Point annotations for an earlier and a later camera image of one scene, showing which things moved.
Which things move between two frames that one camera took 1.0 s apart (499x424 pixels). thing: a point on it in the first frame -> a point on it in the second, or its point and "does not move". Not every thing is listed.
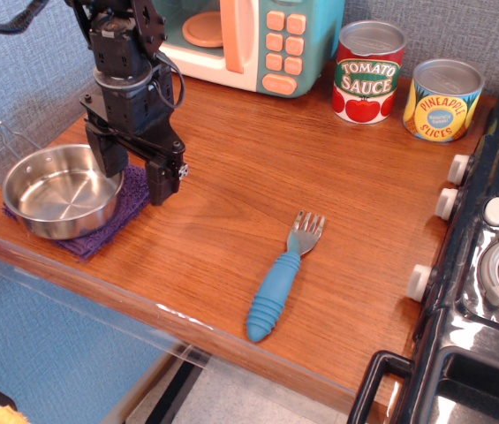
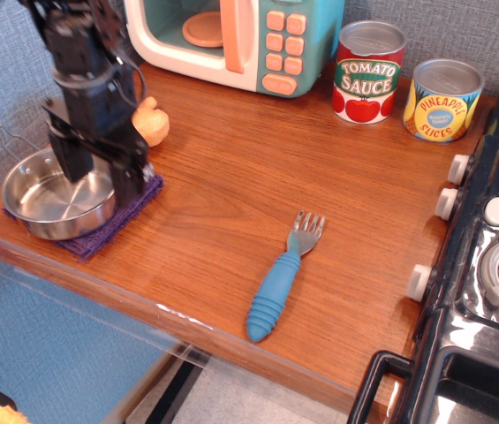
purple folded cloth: x=132 y=200 does not move
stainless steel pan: x=57 y=191 does not move
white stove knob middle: x=445 y=202 does not move
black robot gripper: x=135 y=109 -> x=97 y=105
